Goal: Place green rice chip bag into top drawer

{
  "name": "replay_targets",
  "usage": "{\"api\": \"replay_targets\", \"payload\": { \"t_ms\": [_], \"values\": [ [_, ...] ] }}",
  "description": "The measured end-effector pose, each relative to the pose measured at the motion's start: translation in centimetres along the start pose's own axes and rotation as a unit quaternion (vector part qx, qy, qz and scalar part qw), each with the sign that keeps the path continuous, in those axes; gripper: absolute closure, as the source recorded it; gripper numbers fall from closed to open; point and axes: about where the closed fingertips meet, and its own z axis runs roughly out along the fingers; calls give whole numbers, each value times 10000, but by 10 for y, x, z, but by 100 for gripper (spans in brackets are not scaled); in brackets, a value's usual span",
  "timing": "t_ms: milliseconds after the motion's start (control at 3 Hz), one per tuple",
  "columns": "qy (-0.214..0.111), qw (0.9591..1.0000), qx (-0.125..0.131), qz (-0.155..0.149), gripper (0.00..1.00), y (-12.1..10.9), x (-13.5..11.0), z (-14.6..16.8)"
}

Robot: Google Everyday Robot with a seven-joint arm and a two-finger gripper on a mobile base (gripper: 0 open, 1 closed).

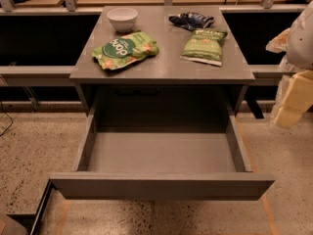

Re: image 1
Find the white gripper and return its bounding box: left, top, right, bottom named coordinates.
left=265, top=28, right=313, bottom=128

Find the green rice chip bag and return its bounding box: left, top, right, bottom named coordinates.
left=92, top=31, right=159, bottom=71

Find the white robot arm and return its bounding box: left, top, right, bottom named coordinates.
left=266, top=1, right=313, bottom=128

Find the green jalapeno chip bag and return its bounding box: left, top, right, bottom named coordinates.
left=181, top=28, right=227, bottom=67

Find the grey drawer cabinet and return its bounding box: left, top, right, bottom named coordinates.
left=70, top=6, right=254, bottom=110

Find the open grey top drawer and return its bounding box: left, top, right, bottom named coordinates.
left=50, top=96, right=275, bottom=201

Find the white ceramic bowl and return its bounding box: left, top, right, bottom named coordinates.
left=107, top=8, right=138, bottom=32

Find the grey metal rail frame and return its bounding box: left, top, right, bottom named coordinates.
left=0, top=3, right=313, bottom=115

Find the black floor cable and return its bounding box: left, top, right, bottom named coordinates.
left=0, top=101, right=14, bottom=137

